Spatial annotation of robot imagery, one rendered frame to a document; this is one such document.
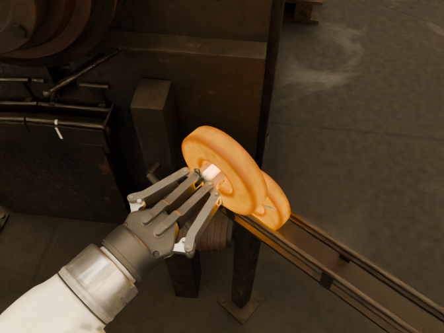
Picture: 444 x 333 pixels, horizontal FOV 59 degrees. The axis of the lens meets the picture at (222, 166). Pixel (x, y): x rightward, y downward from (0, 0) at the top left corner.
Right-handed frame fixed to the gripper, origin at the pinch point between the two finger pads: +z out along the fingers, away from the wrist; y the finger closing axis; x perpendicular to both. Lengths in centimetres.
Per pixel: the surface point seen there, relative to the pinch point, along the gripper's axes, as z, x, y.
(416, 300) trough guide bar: 12.2, -23.4, 34.4
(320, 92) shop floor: 114, -99, -39
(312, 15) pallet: 166, -99, -80
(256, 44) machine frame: 31.7, -6.8, -19.0
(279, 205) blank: 8.7, -17.4, 5.9
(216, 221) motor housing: 5.5, -39.7, -9.0
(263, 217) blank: 7.6, -24.3, 3.3
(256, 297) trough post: 10, -91, 3
